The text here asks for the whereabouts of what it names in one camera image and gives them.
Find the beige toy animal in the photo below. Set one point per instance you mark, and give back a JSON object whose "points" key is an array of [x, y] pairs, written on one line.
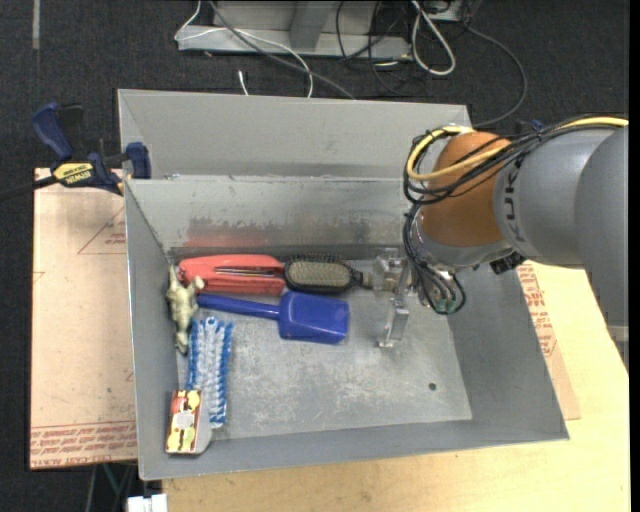
{"points": [[182, 305]]}

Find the brown cardboard board red print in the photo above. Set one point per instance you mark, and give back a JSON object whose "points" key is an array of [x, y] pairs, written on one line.
{"points": [[80, 310]]}

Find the grey metal bin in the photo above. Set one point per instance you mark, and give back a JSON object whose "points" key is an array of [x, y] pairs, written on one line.
{"points": [[325, 390]]}

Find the black hairbrush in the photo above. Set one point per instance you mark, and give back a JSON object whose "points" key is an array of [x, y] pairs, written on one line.
{"points": [[320, 275]]}

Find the red stapler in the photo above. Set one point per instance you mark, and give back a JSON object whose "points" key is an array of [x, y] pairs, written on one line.
{"points": [[235, 280]]}

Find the blue and white bristle brush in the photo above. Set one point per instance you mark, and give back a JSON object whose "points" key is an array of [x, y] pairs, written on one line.
{"points": [[210, 360]]}

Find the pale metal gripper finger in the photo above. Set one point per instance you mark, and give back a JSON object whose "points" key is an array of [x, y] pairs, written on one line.
{"points": [[397, 322], [389, 272]]}

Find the orange and yellow packet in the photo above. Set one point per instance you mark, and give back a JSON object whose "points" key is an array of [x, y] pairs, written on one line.
{"points": [[184, 422]]}

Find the black cylinder on white bracket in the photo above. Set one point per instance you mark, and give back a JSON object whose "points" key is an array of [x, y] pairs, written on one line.
{"points": [[507, 262]]}

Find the blue plastic scoop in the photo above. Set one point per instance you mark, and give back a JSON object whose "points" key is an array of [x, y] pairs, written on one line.
{"points": [[310, 317]]}

